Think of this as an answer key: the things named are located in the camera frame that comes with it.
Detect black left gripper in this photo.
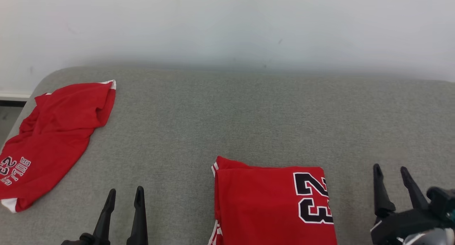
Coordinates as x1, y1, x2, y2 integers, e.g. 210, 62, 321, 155
60, 186, 149, 245

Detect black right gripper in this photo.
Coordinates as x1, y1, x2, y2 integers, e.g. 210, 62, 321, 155
370, 164, 455, 245

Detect red basketball shorts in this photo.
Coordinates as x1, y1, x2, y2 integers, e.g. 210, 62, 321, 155
0, 80, 117, 213

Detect red white basketball jersey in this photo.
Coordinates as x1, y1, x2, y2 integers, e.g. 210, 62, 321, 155
208, 156, 337, 245

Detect white skirting board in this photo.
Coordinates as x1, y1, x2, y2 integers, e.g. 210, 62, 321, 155
0, 92, 32, 101

